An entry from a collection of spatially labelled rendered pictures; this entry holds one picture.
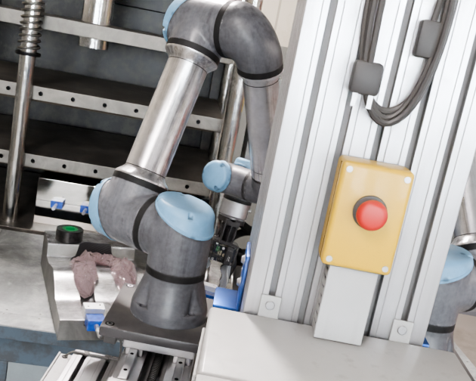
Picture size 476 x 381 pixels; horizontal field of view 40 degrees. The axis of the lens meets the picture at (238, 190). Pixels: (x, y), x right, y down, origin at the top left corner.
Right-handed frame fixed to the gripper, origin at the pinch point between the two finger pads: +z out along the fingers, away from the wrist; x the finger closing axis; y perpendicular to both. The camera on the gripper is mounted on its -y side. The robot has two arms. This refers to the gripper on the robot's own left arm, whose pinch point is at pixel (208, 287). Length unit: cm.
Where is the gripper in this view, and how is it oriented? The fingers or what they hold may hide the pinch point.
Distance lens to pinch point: 173.2
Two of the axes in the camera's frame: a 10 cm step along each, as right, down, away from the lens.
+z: -3.1, 9.5, 0.7
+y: 1.0, 1.0, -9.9
